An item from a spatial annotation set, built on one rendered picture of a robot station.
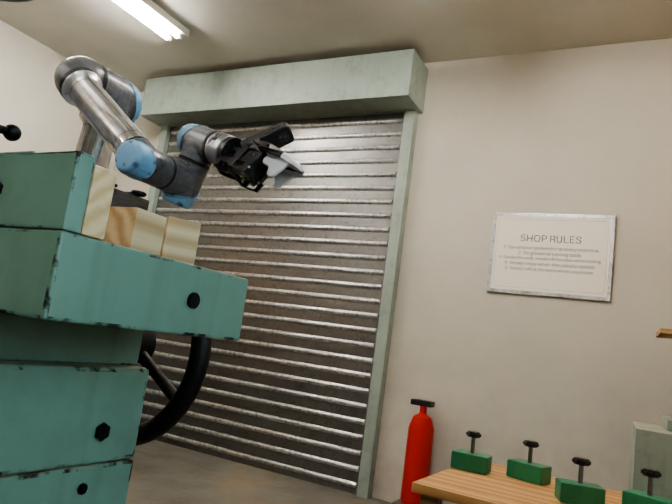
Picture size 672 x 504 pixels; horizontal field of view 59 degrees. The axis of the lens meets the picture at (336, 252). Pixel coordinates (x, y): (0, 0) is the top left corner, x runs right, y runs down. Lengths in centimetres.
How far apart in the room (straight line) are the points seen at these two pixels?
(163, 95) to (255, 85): 85
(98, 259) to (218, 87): 404
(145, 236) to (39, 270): 10
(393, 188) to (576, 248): 114
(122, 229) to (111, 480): 26
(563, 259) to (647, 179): 59
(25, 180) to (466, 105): 348
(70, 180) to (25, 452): 25
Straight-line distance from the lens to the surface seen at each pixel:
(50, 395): 57
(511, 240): 347
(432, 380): 351
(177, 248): 57
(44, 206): 45
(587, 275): 339
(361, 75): 385
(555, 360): 337
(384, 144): 388
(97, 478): 63
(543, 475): 192
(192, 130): 140
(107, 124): 139
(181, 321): 51
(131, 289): 47
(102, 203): 45
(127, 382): 62
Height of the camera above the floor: 85
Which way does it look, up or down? 9 degrees up
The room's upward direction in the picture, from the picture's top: 8 degrees clockwise
